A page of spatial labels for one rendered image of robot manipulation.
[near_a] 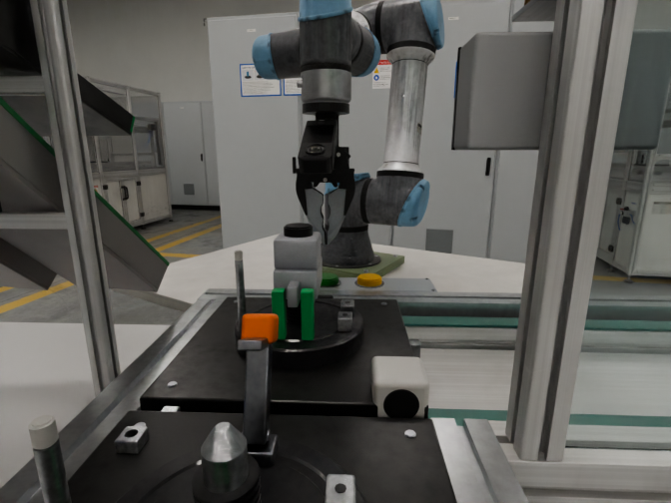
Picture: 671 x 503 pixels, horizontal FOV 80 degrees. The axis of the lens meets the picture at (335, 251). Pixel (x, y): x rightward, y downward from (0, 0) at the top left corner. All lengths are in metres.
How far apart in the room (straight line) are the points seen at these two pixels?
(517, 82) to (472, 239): 3.26
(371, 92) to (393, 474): 3.30
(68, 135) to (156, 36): 9.33
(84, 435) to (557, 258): 0.36
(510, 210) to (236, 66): 2.57
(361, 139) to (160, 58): 6.75
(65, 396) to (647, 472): 0.62
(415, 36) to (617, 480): 0.90
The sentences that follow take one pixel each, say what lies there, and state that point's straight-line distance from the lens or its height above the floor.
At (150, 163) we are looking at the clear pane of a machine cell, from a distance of 7.05.
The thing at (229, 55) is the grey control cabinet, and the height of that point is 1.95.
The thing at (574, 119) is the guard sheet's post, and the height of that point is 1.19.
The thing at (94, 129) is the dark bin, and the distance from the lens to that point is 0.55.
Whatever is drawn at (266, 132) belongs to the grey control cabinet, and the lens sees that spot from 3.66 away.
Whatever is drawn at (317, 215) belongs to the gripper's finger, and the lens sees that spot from 0.62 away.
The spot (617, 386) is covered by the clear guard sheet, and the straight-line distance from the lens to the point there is 0.35.
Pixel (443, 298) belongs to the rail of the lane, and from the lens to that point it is 0.61.
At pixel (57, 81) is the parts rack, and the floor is 1.23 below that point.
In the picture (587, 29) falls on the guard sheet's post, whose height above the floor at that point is 1.23.
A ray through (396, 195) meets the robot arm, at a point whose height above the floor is 1.07.
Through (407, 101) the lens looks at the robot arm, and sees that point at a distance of 1.01.
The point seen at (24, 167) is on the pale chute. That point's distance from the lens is 0.44.
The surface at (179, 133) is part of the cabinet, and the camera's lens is 8.73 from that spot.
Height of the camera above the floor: 1.17
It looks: 14 degrees down
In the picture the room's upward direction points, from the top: straight up
